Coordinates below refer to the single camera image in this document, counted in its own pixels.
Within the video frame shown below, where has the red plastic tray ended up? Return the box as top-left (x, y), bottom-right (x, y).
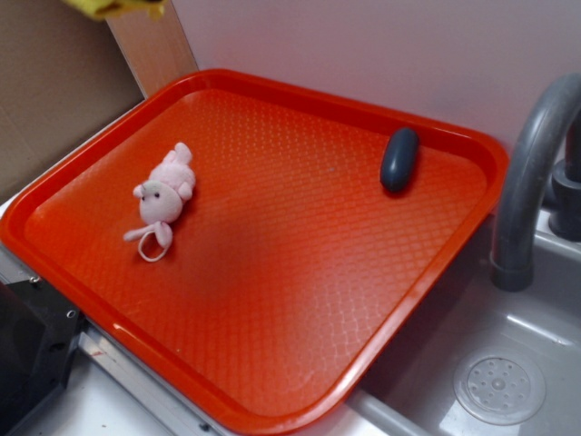
top-left (1, 70), bottom-right (508, 435)

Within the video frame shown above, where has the round sink drain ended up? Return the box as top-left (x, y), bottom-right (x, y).
top-left (453, 347), bottom-right (546, 426)

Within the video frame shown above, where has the dark grey oval object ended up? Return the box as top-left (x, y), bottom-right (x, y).
top-left (379, 127), bottom-right (419, 193)

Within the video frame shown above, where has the yellow cloth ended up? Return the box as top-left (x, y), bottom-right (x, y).
top-left (64, 0), bottom-right (166, 21)

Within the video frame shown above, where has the grey curved faucet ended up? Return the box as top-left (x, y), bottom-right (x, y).
top-left (490, 73), bottom-right (580, 292)

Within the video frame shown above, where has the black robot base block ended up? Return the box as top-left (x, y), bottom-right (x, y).
top-left (1, 277), bottom-right (84, 435)

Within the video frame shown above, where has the pink plush toy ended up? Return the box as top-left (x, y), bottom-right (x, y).
top-left (123, 142), bottom-right (196, 263)

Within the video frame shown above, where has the grey plastic sink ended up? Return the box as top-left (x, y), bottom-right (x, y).
top-left (349, 206), bottom-right (581, 436)

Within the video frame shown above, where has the dark grey faucet handle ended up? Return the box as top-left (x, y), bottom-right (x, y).
top-left (549, 115), bottom-right (580, 242)

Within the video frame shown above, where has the light wooden board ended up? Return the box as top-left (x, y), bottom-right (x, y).
top-left (106, 1), bottom-right (199, 98)

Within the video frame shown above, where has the brown cardboard panel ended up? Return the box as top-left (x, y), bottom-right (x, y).
top-left (1, 1), bottom-right (143, 201)

